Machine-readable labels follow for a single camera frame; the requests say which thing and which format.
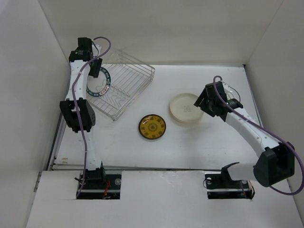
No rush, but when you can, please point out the white plate dark lettered rim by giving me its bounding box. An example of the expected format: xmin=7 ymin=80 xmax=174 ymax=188
xmin=86 ymin=66 xmax=111 ymax=97

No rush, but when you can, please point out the white plate black rim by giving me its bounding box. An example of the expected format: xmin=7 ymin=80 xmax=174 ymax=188
xmin=226 ymin=85 xmax=241 ymax=102

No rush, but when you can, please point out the yellow patterned plate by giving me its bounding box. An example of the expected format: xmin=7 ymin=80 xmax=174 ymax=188
xmin=138 ymin=114 xmax=167 ymax=140

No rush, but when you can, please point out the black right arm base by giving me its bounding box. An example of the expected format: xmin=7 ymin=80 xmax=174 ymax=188
xmin=203 ymin=162 xmax=256 ymax=200

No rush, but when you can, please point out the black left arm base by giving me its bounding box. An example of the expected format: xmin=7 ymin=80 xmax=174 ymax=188
xmin=76 ymin=170 xmax=122 ymax=200

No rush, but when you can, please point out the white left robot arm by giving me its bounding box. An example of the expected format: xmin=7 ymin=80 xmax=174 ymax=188
xmin=59 ymin=38 xmax=106 ymax=189

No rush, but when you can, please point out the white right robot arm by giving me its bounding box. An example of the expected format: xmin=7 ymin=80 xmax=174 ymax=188
xmin=194 ymin=81 xmax=295 ymax=187

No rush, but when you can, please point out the clear wire dish rack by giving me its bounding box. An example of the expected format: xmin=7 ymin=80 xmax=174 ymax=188
xmin=86 ymin=50 xmax=155 ymax=121

